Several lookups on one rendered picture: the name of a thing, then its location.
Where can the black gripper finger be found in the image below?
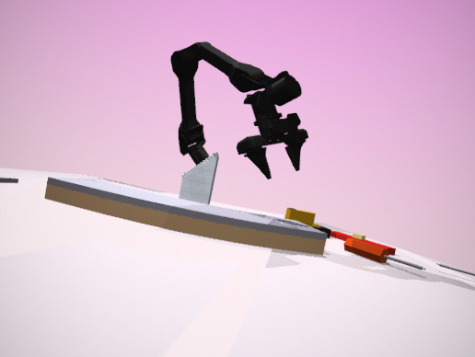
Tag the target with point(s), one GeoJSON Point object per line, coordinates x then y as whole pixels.
{"type": "Point", "coordinates": [258, 157]}
{"type": "Point", "coordinates": [293, 151]}

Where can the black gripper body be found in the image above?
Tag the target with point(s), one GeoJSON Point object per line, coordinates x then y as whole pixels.
{"type": "Point", "coordinates": [250, 143]}

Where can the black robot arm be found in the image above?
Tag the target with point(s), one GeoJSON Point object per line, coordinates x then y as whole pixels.
{"type": "Point", "coordinates": [244, 77]}

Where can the grey and brown panel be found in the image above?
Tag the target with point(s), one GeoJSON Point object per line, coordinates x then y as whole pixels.
{"type": "Point", "coordinates": [194, 218]}

